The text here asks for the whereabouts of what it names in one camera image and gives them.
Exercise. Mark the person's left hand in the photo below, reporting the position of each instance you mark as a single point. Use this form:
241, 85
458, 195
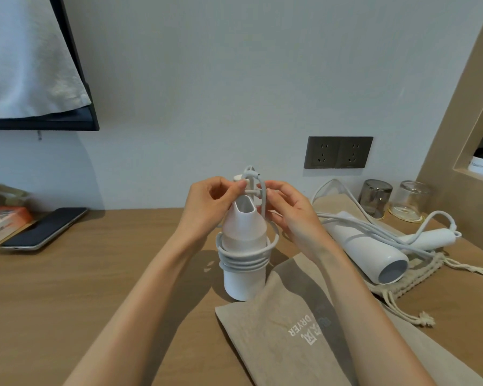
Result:
203, 209

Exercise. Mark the person's right hand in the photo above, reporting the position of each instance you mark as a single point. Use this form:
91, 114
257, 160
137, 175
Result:
302, 225

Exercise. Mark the white hair dryer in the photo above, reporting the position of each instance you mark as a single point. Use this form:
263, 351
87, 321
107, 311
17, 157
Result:
241, 281
358, 245

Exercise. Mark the person's right forearm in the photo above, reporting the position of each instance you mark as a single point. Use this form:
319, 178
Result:
366, 325

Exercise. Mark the person's left forearm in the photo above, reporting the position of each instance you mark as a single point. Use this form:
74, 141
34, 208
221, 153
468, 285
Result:
133, 317

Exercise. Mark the grey smoked glass cup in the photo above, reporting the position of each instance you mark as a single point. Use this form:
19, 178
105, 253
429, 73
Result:
374, 196

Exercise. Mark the round gold-rimmed coaster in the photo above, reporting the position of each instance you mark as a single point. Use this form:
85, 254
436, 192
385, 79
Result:
404, 218

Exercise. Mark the clear glass cup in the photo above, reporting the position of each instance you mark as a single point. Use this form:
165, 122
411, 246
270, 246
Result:
412, 198

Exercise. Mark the black smartphone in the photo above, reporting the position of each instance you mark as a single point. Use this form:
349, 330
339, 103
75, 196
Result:
44, 229

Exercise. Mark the black television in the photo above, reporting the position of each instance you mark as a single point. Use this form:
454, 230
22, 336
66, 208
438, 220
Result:
64, 123

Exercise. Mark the round beige dish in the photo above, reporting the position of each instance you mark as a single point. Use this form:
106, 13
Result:
4, 192

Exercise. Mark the white cloth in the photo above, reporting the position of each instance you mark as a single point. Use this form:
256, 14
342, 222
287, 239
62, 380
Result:
24, 56

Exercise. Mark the dark grey wall socket panel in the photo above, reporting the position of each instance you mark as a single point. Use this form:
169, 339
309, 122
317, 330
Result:
338, 152

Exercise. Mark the wooden niche frame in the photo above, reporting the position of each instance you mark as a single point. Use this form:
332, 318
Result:
446, 188

